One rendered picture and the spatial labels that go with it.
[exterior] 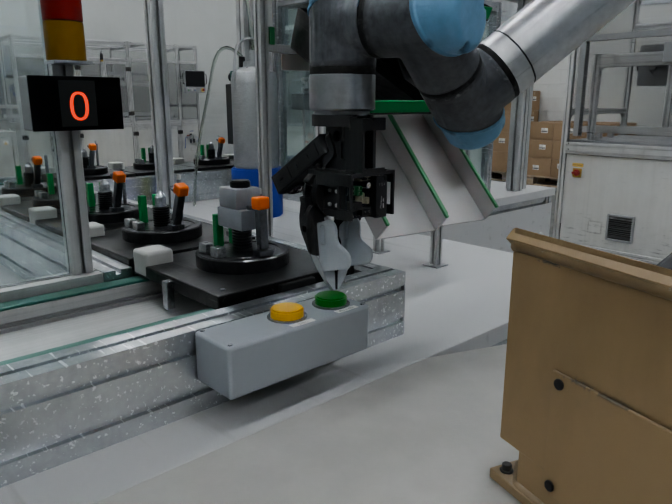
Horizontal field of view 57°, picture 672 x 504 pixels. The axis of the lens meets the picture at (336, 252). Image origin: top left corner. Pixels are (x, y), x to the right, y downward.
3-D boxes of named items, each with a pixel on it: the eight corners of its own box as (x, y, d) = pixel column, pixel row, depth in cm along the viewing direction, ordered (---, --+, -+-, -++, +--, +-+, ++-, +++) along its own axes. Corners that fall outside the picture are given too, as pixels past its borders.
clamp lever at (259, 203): (272, 248, 89) (269, 196, 87) (261, 250, 88) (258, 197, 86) (257, 245, 91) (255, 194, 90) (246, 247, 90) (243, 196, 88)
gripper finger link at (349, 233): (361, 297, 73) (362, 221, 71) (328, 286, 77) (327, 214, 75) (379, 292, 75) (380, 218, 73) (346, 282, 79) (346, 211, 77)
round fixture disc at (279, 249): (307, 262, 93) (307, 249, 92) (229, 280, 84) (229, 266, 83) (254, 246, 103) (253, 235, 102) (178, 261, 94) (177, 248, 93)
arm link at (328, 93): (295, 75, 69) (347, 76, 75) (296, 116, 70) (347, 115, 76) (341, 73, 64) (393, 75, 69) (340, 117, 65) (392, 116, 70)
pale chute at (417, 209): (436, 231, 107) (449, 216, 104) (375, 240, 100) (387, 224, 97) (370, 112, 118) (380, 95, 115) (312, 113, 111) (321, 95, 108)
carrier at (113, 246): (256, 247, 111) (253, 178, 108) (129, 271, 95) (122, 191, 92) (188, 227, 129) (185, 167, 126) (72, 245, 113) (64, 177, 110)
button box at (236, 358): (369, 348, 79) (370, 302, 77) (230, 402, 65) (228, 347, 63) (332, 334, 83) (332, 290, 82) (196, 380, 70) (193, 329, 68)
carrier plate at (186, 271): (354, 275, 93) (354, 262, 93) (218, 311, 77) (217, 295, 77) (260, 248, 110) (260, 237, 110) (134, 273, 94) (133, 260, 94)
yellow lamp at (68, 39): (92, 60, 82) (89, 22, 81) (54, 59, 79) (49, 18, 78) (78, 62, 86) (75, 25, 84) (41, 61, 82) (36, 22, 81)
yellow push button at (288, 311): (311, 323, 73) (310, 307, 72) (284, 331, 70) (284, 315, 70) (289, 315, 76) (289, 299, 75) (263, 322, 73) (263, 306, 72)
